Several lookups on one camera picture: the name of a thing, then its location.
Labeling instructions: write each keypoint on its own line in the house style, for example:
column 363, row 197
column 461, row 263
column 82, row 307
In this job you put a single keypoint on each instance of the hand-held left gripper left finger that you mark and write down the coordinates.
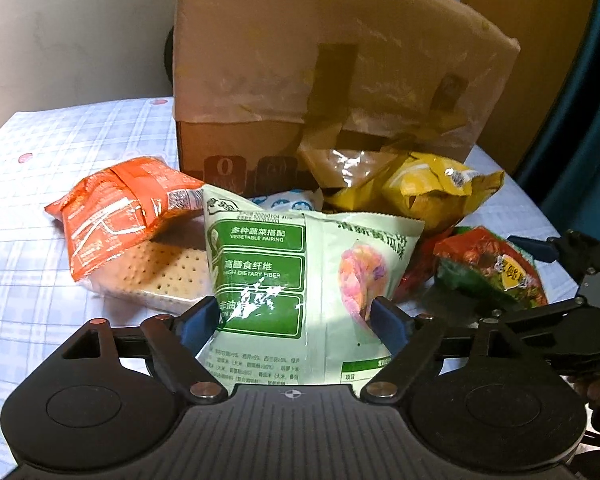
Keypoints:
column 199, row 322

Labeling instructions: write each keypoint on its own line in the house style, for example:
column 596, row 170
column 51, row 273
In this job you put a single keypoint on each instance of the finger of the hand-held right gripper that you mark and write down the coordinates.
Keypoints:
column 535, row 249
column 530, row 312

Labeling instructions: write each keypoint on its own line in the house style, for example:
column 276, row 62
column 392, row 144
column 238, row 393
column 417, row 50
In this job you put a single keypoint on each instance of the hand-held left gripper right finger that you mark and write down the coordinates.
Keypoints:
column 387, row 327

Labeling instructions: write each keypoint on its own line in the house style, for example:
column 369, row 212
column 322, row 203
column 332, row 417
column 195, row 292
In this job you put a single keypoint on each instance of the yellow chip bag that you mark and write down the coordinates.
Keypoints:
column 420, row 180

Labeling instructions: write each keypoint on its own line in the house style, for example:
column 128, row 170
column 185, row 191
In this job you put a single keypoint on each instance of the orange snack packet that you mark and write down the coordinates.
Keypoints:
column 109, row 215

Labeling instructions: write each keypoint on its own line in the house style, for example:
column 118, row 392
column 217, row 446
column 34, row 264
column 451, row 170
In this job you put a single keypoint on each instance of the cardboard box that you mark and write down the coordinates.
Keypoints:
column 280, row 60

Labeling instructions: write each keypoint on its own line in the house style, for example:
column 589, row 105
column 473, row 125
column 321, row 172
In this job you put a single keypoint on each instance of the red green snack packet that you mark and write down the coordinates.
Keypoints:
column 485, row 265

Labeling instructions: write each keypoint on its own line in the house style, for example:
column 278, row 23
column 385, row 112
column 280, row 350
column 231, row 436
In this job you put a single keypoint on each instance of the clear cracker packet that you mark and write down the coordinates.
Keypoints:
column 164, row 270

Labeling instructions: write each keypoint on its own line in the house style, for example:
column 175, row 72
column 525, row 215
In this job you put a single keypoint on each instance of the small white blue packet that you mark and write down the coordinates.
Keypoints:
column 290, row 202

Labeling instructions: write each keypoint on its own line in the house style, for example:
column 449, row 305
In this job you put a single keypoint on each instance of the dark teal curtain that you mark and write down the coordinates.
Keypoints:
column 595, row 110

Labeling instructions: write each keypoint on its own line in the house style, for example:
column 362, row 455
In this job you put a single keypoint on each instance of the plaid bed sheet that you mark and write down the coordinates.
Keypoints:
column 29, row 260

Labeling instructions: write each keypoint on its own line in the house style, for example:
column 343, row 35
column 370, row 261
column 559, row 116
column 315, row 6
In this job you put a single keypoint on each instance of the wooden door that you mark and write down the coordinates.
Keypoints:
column 530, row 35

